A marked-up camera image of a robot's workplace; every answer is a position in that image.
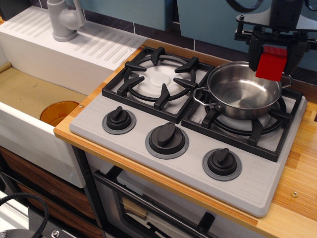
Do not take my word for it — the orange plastic plate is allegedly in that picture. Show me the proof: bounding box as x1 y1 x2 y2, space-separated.
40 101 79 126

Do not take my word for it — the grey toy stove top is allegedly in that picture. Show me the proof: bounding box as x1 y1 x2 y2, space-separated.
69 47 307 217

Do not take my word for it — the oven door with handle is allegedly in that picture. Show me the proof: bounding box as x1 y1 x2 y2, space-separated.
93 165 248 238

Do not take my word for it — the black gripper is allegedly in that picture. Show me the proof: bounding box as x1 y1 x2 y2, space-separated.
234 7 317 74

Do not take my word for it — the black braided cable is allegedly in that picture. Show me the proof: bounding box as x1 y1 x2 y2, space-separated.
0 192 49 238
224 0 264 13

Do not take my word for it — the stainless steel pan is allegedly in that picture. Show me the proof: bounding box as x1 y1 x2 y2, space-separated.
193 61 293 120

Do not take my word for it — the black stove knob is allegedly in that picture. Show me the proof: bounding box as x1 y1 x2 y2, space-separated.
145 122 189 160
202 148 242 181
102 106 137 135

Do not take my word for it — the black right stove knob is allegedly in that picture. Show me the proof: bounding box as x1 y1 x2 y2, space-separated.
202 148 242 181

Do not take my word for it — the wooden drawer cabinet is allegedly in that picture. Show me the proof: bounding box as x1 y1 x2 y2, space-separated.
0 147 105 238

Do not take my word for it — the red cube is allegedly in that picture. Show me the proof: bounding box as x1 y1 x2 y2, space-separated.
256 46 288 82

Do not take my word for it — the black right burner grate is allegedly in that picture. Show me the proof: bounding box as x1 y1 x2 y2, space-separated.
181 87 304 162

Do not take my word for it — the black braided cable bottom left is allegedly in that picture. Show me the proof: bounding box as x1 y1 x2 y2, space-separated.
0 192 49 238

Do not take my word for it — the black burner grate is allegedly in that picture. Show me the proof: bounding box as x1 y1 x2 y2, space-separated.
102 47 215 123
181 87 304 162

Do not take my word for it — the black left stove knob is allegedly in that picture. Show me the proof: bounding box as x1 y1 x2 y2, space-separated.
102 106 137 135

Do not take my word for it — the black braided cable top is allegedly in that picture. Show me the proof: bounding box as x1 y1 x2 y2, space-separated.
224 0 264 13

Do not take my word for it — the black middle stove knob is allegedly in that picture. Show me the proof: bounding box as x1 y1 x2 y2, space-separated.
145 122 189 160

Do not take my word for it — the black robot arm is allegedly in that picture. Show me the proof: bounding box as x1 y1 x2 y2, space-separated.
228 0 317 74

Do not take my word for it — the grey toy faucet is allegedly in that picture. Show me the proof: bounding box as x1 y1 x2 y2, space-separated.
47 0 85 42

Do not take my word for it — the black left burner grate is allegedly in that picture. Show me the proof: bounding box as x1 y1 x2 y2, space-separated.
102 47 215 123

